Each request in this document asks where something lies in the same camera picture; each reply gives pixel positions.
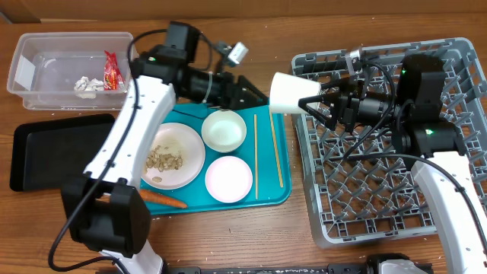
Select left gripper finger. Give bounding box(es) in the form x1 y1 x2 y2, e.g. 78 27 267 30
230 91 269 110
237 75 266 100

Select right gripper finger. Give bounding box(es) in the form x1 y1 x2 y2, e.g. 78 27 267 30
298 94 338 130
320 78 354 91

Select wooden chopstick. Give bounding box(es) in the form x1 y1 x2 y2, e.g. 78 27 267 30
253 114 259 200
269 108 284 188

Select white bowl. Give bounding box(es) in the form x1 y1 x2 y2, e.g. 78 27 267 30
201 110 247 153

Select white paper cup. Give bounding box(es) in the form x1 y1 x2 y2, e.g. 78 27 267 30
269 72 321 114

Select white plate with food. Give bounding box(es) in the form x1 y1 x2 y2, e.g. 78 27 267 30
142 123 205 190

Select pink rimmed bowl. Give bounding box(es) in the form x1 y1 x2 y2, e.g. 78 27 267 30
205 156 253 203

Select red snack wrapper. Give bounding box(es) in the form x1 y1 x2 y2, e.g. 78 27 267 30
103 51 125 91

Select white tissue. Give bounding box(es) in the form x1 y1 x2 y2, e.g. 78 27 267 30
74 76 104 99

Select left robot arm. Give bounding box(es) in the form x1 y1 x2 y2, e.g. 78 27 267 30
61 21 269 273

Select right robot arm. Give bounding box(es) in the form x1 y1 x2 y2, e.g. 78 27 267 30
298 54 486 273

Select grey dishwasher rack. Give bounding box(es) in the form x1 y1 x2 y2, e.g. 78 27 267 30
292 37 486 248

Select teal serving tray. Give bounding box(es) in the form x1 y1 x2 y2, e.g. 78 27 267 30
141 104 292 215

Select food scraps on plate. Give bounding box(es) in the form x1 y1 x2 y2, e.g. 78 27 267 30
143 140 183 174

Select orange carrot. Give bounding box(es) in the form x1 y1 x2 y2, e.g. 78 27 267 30
139 190 187 209

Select clear plastic bin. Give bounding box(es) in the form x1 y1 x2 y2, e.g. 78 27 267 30
6 32 133 110

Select black plastic tray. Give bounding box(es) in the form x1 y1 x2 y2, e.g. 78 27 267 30
10 113 115 192

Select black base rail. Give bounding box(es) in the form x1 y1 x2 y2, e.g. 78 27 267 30
164 263 378 274

